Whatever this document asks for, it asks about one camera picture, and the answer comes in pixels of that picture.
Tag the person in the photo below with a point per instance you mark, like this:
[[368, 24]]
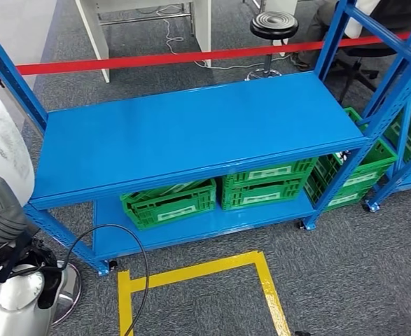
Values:
[[317, 32]]

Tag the red barrier belt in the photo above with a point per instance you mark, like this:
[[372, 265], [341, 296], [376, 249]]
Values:
[[155, 59]]

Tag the black round stool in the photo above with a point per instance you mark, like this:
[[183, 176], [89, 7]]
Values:
[[273, 24]]

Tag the white curved plastic part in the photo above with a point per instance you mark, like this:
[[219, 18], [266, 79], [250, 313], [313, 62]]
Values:
[[2, 139]]

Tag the yellow floor tape line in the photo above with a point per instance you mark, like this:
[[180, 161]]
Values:
[[191, 269]]

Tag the chrome barrier stanchion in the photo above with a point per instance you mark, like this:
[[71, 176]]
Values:
[[70, 292]]

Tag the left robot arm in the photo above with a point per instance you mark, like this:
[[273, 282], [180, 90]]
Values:
[[20, 297]]

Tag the black office chair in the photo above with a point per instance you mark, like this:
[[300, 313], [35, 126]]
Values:
[[355, 69]]

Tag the small white part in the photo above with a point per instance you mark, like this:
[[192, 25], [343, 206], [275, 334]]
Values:
[[343, 157]]

